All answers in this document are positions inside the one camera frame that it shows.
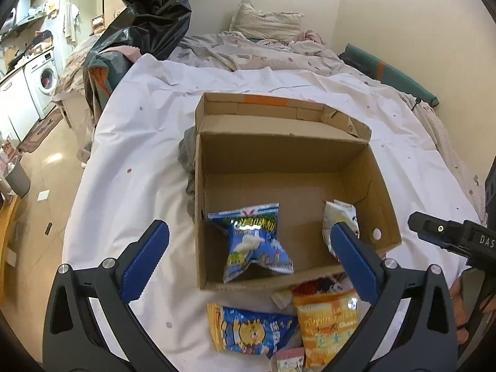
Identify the hanging white towel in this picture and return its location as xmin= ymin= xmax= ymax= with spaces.
xmin=62 ymin=2 xmax=81 ymax=42

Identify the person's right hand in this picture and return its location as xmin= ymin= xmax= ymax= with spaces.
xmin=449 ymin=275 xmax=471 ymax=343

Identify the white washing machine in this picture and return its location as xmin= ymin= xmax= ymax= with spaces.
xmin=24 ymin=46 xmax=63 ymax=119

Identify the blue yellow lion snack packet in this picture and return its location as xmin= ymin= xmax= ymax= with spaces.
xmin=206 ymin=303 xmax=299 ymax=358

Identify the low white cabinet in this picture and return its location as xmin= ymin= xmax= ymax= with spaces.
xmin=58 ymin=95 xmax=94 ymax=152

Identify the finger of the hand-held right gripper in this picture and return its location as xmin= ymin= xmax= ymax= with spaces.
xmin=408 ymin=211 xmax=496 ymax=258

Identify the red black snack packet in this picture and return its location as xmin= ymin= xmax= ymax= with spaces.
xmin=290 ymin=273 xmax=349 ymax=297

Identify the brown patterned blanket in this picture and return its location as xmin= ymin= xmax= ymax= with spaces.
xmin=54 ymin=33 xmax=101 ymax=101

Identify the grey cloth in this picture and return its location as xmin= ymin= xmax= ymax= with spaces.
xmin=178 ymin=126 xmax=200 ymax=223

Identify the yellow orange snack packet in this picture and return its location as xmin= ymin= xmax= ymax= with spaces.
xmin=291 ymin=289 xmax=361 ymax=369

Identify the white cartoon snack packet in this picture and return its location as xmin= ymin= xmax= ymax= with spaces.
xmin=322 ymin=199 xmax=361 ymax=258

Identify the patterned floor rug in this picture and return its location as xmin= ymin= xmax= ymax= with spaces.
xmin=17 ymin=106 xmax=64 ymax=155

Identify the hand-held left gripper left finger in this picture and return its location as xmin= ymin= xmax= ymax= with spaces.
xmin=42 ymin=220 xmax=183 ymax=372

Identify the grey trash bin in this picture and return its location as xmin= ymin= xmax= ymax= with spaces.
xmin=5 ymin=159 xmax=31 ymax=197

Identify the rolled green mat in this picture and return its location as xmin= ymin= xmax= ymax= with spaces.
xmin=339 ymin=43 xmax=440 ymax=107

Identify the green orange cloth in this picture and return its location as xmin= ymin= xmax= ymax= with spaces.
xmin=87 ymin=52 xmax=132 ymax=125

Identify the floral pillow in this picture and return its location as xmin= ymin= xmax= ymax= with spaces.
xmin=228 ymin=0 xmax=305 ymax=44

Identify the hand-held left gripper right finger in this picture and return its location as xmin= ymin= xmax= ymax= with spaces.
xmin=330 ymin=221 xmax=460 ymax=372

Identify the black plastic bag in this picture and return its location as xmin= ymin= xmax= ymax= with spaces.
xmin=83 ymin=0 xmax=193 ymax=125

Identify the cardboard box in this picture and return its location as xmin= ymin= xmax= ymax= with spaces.
xmin=194 ymin=92 xmax=402 ymax=292

